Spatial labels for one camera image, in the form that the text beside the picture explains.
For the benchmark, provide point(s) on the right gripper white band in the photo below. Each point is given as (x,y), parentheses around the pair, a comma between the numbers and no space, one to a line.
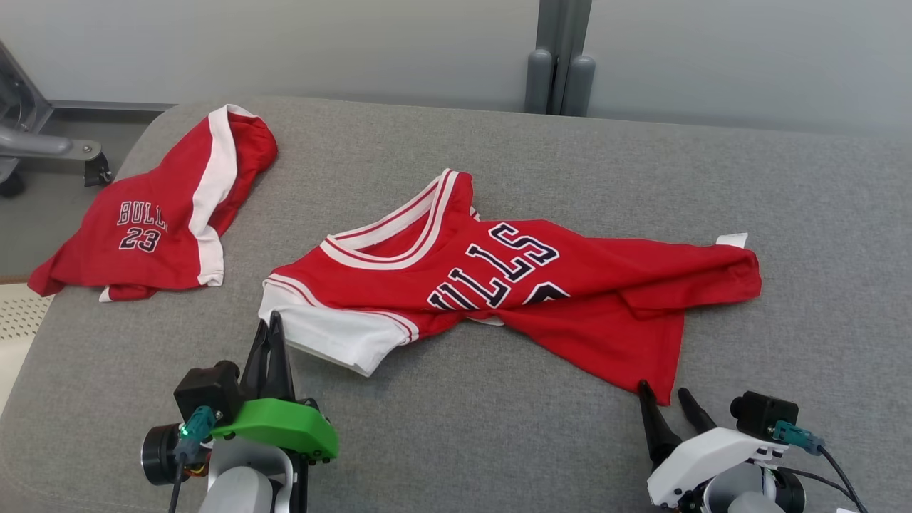
(705,452)

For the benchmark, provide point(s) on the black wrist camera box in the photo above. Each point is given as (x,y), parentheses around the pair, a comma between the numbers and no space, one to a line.
(206,388)
(762,413)

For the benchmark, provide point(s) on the red Bulls 23 shorts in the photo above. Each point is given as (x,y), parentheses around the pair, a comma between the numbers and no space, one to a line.
(142,242)

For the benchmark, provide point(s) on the grey metal wheeled stand base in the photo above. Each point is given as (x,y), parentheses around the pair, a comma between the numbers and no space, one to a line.
(43,146)

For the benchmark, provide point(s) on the red white Bulls jersey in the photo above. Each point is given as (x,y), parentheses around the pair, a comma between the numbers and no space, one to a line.
(570,292)

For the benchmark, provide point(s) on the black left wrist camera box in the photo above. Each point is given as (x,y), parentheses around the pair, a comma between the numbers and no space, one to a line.
(206,388)

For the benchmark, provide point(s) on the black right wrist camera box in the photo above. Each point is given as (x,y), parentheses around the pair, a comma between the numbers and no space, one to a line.
(762,413)

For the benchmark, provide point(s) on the grey partition post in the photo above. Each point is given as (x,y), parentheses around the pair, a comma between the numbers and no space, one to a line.
(559,71)

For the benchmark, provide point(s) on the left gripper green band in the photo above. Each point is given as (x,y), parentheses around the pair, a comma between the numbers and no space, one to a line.
(278,424)

